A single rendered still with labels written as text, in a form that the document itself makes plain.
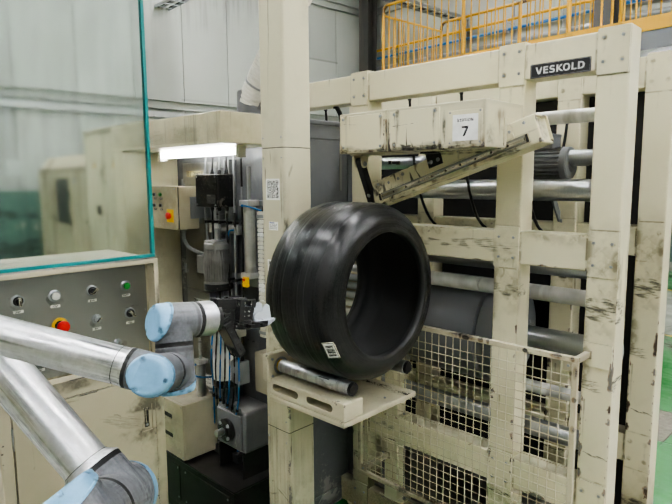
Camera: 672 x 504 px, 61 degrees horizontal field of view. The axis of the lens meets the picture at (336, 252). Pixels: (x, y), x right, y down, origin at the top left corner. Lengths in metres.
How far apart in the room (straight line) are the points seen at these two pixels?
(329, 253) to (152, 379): 0.64
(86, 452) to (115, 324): 0.73
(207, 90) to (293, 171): 10.17
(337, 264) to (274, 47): 0.82
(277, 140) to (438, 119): 0.55
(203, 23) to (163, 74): 1.40
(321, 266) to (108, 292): 0.83
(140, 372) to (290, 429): 1.01
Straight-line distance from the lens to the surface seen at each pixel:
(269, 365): 2.01
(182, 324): 1.42
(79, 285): 2.09
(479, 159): 1.96
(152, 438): 2.30
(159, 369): 1.28
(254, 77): 2.60
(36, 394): 1.56
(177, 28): 12.08
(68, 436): 1.53
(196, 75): 12.08
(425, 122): 1.92
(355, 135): 2.11
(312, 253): 1.67
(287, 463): 2.26
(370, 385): 2.12
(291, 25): 2.09
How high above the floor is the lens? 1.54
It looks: 7 degrees down
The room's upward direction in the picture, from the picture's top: straight up
